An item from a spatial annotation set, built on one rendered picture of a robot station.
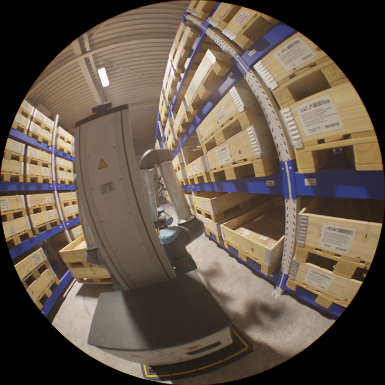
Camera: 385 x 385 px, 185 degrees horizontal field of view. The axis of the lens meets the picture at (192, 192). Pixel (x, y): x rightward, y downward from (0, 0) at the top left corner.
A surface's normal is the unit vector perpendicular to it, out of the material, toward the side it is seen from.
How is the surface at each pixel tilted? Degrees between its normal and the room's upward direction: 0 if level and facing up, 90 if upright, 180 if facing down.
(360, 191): 90
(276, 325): 0
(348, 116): 90
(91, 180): 90
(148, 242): 90
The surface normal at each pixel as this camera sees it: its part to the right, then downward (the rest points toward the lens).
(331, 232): -0.91, 0.28
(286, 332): -0.25, -0.96
